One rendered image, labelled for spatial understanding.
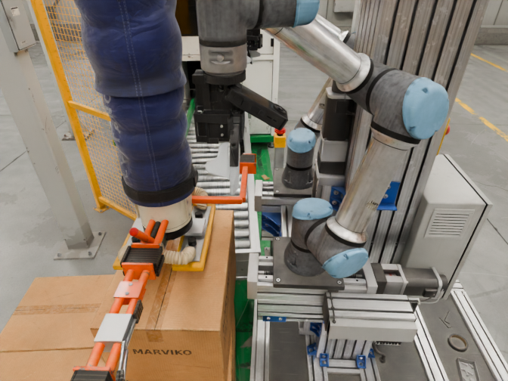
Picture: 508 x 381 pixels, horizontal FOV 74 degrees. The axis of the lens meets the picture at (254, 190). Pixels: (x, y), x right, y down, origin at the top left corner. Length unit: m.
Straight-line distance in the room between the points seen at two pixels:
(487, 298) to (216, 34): 2.58
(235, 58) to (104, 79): 0.45
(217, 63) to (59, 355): 1.42
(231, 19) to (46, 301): 1.65
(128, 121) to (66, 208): 1.87
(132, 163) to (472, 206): 1.05
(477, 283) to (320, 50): 2.38
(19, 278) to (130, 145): 2.15
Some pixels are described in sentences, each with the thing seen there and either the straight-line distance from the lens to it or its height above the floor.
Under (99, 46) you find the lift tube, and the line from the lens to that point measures 0.89.
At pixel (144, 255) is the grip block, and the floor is 1.20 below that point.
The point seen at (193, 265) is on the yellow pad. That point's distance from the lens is 1.12.
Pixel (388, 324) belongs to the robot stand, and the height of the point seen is 0.95.
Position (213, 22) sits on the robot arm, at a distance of 0.54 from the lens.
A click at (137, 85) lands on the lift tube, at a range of 0.89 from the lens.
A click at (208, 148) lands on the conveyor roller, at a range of 2.93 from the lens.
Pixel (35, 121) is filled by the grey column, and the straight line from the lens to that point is 2.47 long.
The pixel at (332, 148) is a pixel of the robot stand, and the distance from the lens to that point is 1.17.
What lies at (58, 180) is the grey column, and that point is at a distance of 2.63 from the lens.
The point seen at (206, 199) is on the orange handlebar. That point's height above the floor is 1.19.
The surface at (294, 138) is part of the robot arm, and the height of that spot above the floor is 1.26.
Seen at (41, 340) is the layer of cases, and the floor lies 0.54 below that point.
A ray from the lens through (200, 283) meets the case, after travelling 1.23.
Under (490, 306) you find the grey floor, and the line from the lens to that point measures 2.81.
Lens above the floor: 1.87
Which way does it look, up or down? 34 degrees down
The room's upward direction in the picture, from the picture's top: straight up
